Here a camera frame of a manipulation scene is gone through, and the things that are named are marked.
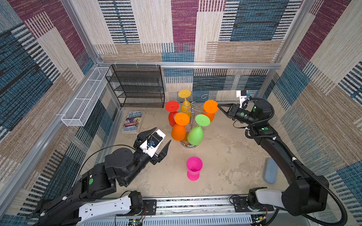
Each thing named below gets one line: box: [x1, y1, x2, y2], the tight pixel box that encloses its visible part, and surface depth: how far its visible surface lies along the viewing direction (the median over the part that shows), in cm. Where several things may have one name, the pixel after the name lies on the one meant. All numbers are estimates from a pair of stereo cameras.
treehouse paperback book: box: [121, 110, 143, 132], surface depth 110 cm
